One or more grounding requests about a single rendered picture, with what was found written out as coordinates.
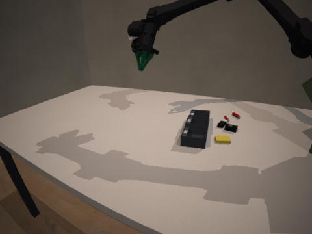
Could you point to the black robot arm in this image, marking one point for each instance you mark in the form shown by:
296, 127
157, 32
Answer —
299, 31

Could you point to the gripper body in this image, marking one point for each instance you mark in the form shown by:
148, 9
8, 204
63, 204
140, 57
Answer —
146, 44

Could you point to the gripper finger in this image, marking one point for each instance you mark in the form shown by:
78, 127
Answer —
141, 54
148, 58

